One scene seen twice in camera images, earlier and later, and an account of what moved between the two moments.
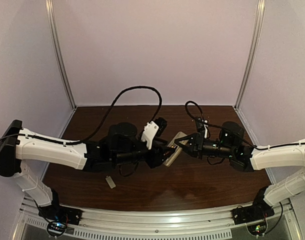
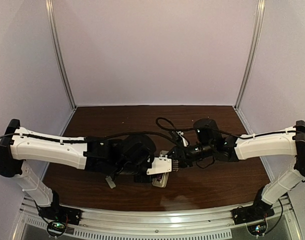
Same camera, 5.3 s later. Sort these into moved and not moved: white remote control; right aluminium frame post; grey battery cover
Moved: white remote control
Not moved: right aluminium frame post; grey battery cover
